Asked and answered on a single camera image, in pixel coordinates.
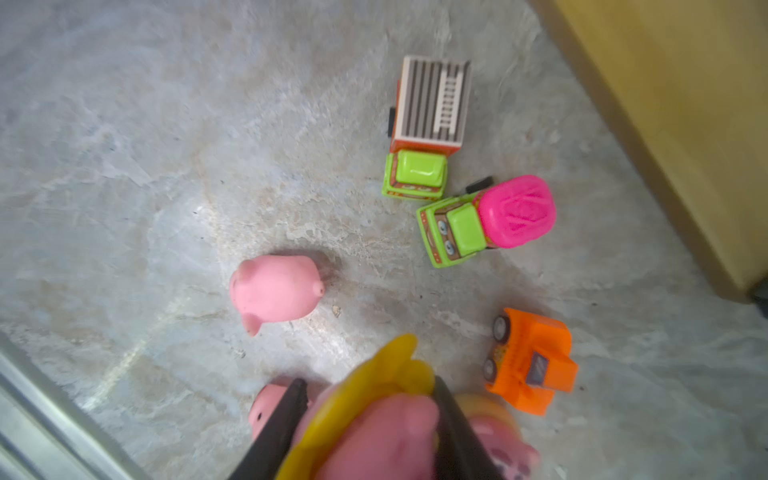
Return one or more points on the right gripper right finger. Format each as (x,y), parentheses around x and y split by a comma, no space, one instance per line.
(460,454)

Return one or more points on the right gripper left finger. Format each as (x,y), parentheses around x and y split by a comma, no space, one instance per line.
(266,454)

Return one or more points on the pink bear yellow flower figure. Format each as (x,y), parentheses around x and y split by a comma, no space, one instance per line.
(380,422)

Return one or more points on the pink bear on round base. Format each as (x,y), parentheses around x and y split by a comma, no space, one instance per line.
(500,436)

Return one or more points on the pink pig toy lower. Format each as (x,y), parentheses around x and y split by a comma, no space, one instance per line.
(268,398)

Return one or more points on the pink pig toy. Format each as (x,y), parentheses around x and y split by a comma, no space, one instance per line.
(274,289)
(268,398)

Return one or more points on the orange toy truck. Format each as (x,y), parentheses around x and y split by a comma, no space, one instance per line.
(530,360)

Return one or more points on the pink pig toy upper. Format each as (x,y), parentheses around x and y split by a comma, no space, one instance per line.
(274,289)

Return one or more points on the green truck pink mixer toy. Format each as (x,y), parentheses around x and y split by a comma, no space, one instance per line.
(487,216)

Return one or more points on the red and green toy truck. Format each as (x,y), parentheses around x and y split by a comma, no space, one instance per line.
(426,126)

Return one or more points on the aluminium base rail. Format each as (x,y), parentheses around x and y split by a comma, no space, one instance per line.
(44,435)

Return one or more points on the wooden shelf black metal frame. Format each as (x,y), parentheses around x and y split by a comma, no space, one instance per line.
(683,87)

